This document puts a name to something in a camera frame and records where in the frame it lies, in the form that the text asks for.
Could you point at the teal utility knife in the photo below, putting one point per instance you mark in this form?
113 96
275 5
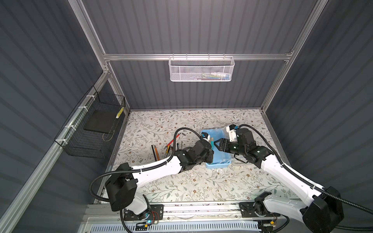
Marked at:
212 143

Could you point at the blue plastic tool box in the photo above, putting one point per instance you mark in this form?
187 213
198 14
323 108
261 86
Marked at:
215 137

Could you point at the white wire mesh basket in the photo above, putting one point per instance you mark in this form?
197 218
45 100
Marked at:
183 69

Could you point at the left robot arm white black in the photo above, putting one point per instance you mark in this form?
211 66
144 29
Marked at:
122 187

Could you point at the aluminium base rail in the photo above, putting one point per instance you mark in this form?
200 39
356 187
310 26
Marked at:
187 217

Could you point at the black pad in basket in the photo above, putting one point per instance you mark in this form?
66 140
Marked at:
101 122

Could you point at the orange handled tool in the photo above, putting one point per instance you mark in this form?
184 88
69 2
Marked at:
156 153

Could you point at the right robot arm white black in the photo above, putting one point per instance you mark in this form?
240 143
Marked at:
319 212

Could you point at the black wire basket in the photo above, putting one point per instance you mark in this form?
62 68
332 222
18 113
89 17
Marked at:
76 141

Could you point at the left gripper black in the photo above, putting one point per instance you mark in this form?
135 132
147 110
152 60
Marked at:
210 155

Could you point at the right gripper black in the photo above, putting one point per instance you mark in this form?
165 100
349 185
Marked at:
223 142

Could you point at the markers in white basket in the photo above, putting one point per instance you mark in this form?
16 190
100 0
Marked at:
215 76

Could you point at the yellow green marker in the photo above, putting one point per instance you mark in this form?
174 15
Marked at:
119 113

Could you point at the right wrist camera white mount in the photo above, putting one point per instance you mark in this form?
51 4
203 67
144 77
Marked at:
236 134

